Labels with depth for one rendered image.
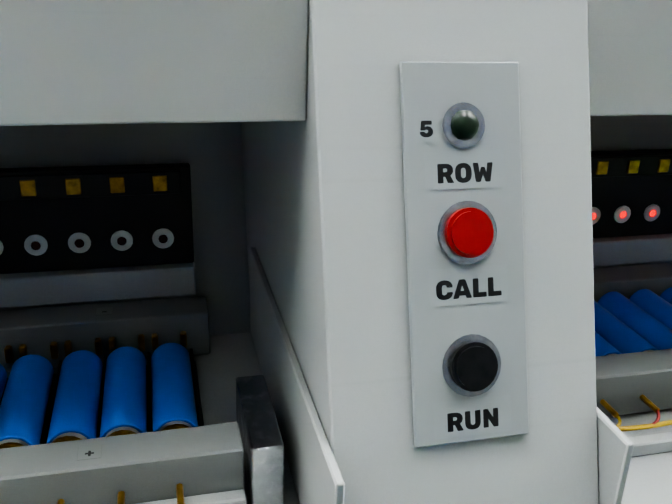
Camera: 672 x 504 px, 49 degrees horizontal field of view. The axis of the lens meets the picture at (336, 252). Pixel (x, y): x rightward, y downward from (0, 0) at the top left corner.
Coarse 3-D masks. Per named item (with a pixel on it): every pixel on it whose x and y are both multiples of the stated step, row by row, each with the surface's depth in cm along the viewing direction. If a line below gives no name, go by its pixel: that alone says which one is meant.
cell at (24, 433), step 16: (16, 368) 32; (32, 368) 32; (48, 368) 33; (16, 384) 31; (32, 384) 31; (48, 384) 32; (16, 400) 30; (32, 400) 30; (0, 416) 29; (16, 416) 29; (32, 416) 29; (0, 432) 28; (16, 432) 28; (32, 432) 29
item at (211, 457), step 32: (32, 448) 26; (64, 448) 26; (96, 448) 27; (128, 448) 27; (160, 448) 27; (192, 448) 27; (224, 448) 27; (0, 480) 25; (32, 480) 25; (64, 480) 26; (96, 480) 26; (128, 480) 26; (160, 480) 26; (192, 480) 27; (224, 480) 27
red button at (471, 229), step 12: (456, 216) 23; (468, 216) 23; (480, 216) 23; (456, 228) 23; (468, 228) 23; (480, 228) 23; (492, 228) 23; (456, 240) 23; (468, 240) 23; (480, 240) 23; (456, 252) 23; (468, 252) 23; (480, 252) 23
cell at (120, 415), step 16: (112, 352) 34; (128, 352) 34; (112, 368) 33; (128, 368) 32; (144, 368) 34; (112, 384) 31; (128, 384) 31; (144, 384) 32; (112, 400) 30; (128, 400) 30; (144, 400) 31; (112, 416) 29; (128, 416) 29; (144, 416) 30; (112, 432) 29
